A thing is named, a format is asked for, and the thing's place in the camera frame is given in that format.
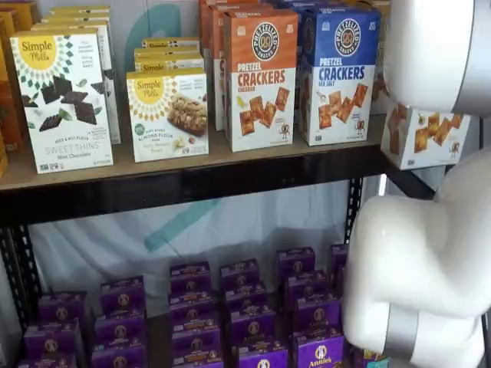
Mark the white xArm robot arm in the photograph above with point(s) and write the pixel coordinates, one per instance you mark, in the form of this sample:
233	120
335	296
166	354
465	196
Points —
422	237

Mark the black metal shelf rack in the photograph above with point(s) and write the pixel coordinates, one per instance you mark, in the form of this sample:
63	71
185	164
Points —
192	191

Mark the orange pretzel crackers box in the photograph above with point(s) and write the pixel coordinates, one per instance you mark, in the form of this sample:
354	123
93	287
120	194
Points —
204	23
264	115
216	46

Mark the purple Annie's box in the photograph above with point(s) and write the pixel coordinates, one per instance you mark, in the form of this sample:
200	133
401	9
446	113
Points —
190	278
122	295
119	327
262	356
119	356
61	308
46	361
195	335
305	287
252	326
246	297
296	263
197	358
51	339
191	306
366	359
317	313
318	352
240	273
337	260

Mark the white almond flour bars box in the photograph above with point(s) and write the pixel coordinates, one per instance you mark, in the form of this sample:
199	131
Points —
172	43
172	65
169	54
169	122

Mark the blue pretzel crackers box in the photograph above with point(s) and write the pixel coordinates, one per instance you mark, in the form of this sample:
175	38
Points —
345	107
330	6

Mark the white Sweet Thins box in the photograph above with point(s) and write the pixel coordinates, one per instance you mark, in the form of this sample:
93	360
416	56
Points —
76	18
80	9
115	122
65	115

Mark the brown orange snack box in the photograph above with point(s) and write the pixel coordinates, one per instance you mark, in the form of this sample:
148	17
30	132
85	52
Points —
11	96
23	11
2	153

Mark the white backdrop with teal logo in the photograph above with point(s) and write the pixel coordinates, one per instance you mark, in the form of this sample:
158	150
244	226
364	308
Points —
268	230

